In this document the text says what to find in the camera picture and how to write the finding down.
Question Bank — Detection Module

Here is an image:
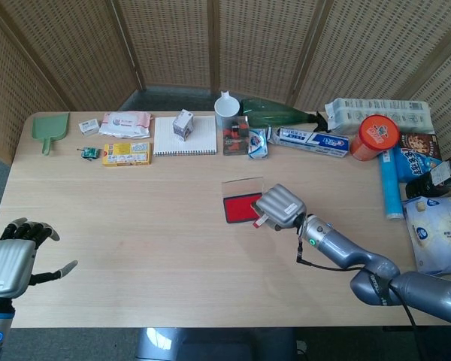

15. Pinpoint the white blue toothpaste box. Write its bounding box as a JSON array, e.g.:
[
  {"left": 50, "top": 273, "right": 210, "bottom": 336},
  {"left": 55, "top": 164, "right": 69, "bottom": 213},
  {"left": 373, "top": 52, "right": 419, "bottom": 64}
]
[{"left": 267, "top": 126, "right": 350, "bottom": 159}]

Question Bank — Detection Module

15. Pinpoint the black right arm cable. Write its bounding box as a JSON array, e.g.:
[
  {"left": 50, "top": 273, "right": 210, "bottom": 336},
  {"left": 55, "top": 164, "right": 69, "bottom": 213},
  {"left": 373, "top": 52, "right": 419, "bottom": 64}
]
[{"left": 295, "top": 235, "right": 420, "bottom": 328}]

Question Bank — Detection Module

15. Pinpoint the small green toy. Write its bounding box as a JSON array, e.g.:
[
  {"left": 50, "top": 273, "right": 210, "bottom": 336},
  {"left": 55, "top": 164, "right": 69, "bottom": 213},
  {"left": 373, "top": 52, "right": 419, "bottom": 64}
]
[{"left": 76, "top": 146, "right": 100, "bottom": 160}]

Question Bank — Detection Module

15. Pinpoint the orange cylindrical can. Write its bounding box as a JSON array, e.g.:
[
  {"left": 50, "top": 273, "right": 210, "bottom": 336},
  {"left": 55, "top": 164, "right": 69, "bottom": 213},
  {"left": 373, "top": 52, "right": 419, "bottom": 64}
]
[{"left": 350, "top": 114, "right": 401, "bottom": 162}]

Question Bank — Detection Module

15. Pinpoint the red ink pad clear lid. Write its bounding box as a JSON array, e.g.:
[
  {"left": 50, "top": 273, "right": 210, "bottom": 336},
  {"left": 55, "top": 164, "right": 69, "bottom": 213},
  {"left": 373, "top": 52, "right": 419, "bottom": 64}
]
[{"left": 221, "top": 175, "right": 266, "bottom": 226}]

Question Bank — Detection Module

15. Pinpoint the blue white soap pack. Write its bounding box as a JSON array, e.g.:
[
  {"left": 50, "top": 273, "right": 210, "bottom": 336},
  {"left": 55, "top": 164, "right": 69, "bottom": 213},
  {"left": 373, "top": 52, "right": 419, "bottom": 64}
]
[{"left": 247, "top": 127, "right": 271, "bottom": 160}]

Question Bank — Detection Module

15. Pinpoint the green plastic dustpan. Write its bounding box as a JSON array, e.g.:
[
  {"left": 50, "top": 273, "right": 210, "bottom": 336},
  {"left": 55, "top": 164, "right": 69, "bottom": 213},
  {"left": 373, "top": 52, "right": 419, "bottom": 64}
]
[{"left": 32, "top": 111, "right": 71, "bottom": 156}]

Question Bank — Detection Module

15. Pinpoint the white tissue paper pack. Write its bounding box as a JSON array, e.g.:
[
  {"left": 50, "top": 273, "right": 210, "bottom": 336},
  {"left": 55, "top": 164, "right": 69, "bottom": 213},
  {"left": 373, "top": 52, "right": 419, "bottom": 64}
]
[{"left": 324, "top": 97, "right": 435, "bottom": 136}]

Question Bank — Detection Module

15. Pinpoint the small white box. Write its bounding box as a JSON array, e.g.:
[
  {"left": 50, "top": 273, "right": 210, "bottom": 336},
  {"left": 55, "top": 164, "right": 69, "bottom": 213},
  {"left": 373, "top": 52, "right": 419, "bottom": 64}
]
[{"left": 78, "top": 117, "right": 100, "bottom": 135}]

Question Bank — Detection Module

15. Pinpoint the small white purple carton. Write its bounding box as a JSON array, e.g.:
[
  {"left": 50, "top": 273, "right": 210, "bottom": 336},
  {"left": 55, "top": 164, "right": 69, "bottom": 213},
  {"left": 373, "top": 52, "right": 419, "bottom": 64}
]
[{"left": 171, "top": 109, "right": 195, "bottom": 141}]

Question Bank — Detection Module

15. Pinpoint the black red clear box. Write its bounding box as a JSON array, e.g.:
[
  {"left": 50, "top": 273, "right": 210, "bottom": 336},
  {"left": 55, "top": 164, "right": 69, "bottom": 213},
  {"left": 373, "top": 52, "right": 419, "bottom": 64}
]
[{"left": 222, "top": 116, "right": 251, "bottom": 156}]

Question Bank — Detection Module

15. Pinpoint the dark sauce bottle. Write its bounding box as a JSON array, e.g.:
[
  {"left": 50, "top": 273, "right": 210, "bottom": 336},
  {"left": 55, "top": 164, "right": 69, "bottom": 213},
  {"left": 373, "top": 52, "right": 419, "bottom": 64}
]
[{"left": 404, "top": 153, "right": 451, "bottom": 199}]

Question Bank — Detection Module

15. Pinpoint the blue cylindrical tube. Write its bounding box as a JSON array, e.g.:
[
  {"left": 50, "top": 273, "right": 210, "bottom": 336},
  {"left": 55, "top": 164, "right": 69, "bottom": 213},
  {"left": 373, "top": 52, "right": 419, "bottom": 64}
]
[{"left": 378, "top": 149, "right": 405, "bottom": 221}]

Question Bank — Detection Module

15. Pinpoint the pink white wet wipes pack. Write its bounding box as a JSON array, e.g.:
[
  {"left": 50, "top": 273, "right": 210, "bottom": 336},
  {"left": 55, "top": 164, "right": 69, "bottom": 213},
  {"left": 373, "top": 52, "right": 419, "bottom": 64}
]
[{"left": 98, "top": 111, "right": 154, "bottom": 139}]

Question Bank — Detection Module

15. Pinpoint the wicker folding screen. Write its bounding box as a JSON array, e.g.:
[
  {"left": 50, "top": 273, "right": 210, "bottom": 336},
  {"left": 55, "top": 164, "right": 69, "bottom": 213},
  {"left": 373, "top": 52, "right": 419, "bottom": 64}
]
[{"left": 0, "top": 0, "right": 451, "bottom": 166}]

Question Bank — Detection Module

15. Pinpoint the white spiral notebook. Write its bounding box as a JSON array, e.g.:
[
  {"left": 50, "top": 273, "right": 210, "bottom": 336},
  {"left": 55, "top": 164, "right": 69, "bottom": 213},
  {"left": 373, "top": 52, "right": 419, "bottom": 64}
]
[{"left": 153, "top": 115, "right": 218, "bottom": 157}]

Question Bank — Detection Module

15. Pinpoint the green plastic bottle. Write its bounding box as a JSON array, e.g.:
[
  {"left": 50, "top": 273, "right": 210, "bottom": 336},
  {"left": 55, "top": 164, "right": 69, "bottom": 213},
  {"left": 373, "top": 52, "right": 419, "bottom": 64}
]
[{"left": 240, "top": 98, "right": 319, "bottom": 129}]

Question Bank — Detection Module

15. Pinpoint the white blue bag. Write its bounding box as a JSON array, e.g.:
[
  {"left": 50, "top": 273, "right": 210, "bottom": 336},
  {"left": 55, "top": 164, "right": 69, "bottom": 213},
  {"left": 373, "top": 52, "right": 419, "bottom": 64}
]
[{"left": 402, "top": 195, "right": 451, "bottom": 278}]

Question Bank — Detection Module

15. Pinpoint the white plastic cup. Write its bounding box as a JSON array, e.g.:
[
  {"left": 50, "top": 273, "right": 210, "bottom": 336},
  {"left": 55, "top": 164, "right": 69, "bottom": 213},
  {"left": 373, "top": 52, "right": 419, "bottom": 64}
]
[{"left": 214, "top": 90, "right": 242, "bottom": 128}]

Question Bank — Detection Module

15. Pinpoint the brown cookie box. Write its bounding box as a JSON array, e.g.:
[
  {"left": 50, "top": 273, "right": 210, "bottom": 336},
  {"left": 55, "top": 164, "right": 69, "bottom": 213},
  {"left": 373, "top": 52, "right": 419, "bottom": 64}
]
[{"left": 398, "top": 132, "right": 443, "bottom": 162}]

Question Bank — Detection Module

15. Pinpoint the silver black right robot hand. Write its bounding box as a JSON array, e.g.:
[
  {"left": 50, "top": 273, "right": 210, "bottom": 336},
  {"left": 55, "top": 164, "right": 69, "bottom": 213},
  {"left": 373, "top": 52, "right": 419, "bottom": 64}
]
[{"left": 250, "top": 183, "right": 308, "bottom": 231}]

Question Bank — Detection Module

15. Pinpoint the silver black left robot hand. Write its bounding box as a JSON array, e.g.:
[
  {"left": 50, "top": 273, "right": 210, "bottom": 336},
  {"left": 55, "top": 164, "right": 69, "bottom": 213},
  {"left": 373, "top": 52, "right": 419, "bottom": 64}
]
[{"left": 0, "top": 217, "right": 79, "bottom": 300}]

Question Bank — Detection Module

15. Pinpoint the yellow flat box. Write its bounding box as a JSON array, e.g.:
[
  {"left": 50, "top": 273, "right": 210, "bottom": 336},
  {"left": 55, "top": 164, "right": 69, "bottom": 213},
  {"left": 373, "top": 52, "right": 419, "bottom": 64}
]
[{"left": 101, "top": 141, "right": 153, "bottom": 167}]

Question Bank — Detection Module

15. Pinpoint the blue snack bag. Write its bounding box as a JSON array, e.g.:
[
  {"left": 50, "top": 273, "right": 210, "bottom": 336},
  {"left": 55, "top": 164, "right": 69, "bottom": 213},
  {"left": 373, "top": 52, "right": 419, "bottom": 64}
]
[{"left": 392, "top": 145, "right": 444, "bottom": 184}]

